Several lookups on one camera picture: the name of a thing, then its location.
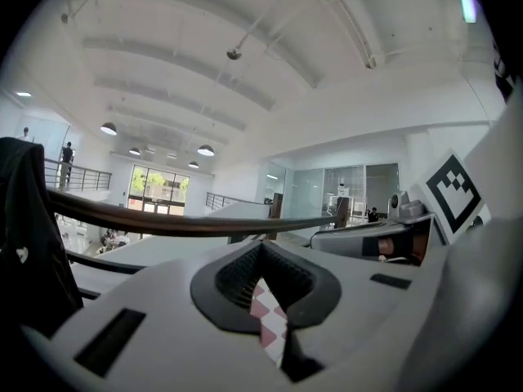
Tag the short metal balcony railing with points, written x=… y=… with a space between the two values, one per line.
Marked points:
x=224 y=200

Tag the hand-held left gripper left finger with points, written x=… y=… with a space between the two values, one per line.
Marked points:
x=163 y=333

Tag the wooden handrail post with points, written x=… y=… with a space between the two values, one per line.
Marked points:
x=341 y=212

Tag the large glass entrance window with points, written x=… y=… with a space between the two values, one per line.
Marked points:
x=158 y=192

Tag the round ceiling fixture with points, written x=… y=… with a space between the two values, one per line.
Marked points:
x=234 y=54

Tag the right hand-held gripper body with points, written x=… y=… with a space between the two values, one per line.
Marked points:
x=451 y=192

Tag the dome pendant lamp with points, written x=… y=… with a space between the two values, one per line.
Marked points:
x=134 y=151
x=193 y=164
x=205 y=150
x=108 y=128

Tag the black garment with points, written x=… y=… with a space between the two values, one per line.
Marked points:
x=28 y=235

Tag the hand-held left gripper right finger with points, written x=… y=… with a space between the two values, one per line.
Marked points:
x=355 y=321

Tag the person's right hand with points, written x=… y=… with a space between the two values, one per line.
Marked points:
x=386 y=244

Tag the flat ceiling light panel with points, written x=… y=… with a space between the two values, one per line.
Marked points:
x=23 y=94

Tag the red white checkered cloth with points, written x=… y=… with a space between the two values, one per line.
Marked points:
x=269 y=317

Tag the black lower rail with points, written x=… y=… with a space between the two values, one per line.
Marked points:
x=102 y=263

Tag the person's black printed shirt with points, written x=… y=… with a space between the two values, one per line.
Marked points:
x=506 y=55

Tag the glass partition wall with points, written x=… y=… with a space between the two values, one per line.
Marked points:
x=327 y=190

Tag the brown wooden handrail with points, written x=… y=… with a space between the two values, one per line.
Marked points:
x=163 y=223

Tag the long metal balcony railing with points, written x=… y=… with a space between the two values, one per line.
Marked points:
x=81 y=178

